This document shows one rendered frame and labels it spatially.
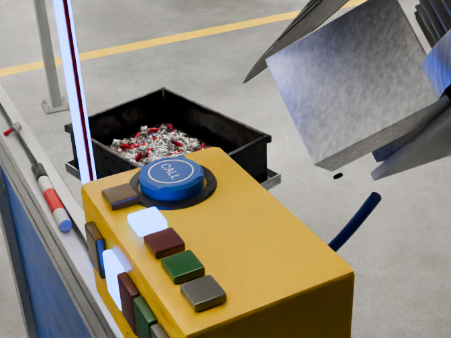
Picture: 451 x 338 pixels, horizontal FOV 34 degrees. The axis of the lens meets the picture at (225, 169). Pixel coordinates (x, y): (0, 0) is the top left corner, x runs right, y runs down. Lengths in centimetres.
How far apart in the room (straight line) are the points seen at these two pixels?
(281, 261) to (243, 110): 261
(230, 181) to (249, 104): 258
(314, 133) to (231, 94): 236
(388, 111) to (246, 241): 38
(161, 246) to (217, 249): 3
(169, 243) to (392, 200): 206
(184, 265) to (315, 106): 42
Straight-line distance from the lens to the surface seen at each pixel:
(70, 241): 79
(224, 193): 45
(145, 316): 39
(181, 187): 44
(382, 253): 220
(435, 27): 76
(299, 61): 79
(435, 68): 73
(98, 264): 46
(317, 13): 93
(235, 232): 41
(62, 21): 66
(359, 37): 78
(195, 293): 37
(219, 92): 315
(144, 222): 42
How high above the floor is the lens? 131
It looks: 31 degrees down
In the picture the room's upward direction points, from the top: 2 degrees counter-clockwise
